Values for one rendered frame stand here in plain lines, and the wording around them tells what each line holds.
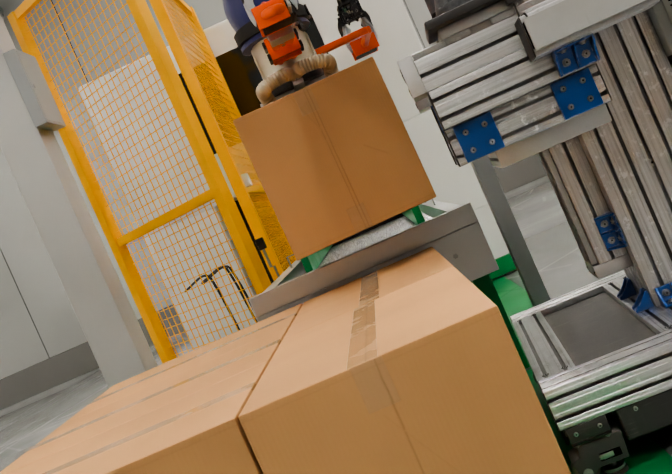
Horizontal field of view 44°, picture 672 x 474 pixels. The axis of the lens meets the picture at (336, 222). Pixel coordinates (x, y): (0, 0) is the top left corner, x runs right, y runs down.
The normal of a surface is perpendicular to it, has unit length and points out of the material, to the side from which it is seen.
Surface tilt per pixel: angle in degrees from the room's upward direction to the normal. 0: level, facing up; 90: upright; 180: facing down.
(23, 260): 90
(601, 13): 90
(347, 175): 90
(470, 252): 90
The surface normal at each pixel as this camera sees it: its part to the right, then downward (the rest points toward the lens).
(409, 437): -0.04, 0.04
